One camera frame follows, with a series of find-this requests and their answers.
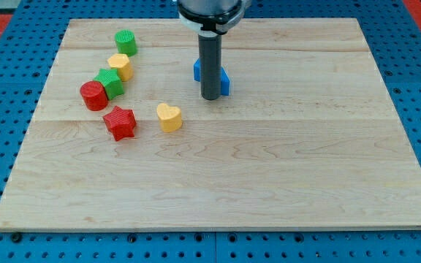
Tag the blue block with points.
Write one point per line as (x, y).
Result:
(225, 79)

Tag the green cylinder block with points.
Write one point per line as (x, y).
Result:
(125, 42)

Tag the yellow heart block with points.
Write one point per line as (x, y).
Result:
(170, 117)

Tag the yellow hexagon block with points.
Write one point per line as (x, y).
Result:
(123, 65)

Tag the red star block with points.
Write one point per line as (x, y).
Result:
(120, 123)

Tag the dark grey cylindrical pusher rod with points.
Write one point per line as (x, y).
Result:
(210, 66)

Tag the wooden board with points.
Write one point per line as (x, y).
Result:
(308, 139)

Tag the green star block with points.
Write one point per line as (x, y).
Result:
(111, 81)

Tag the red cylinder block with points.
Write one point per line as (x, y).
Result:
(94, 95)

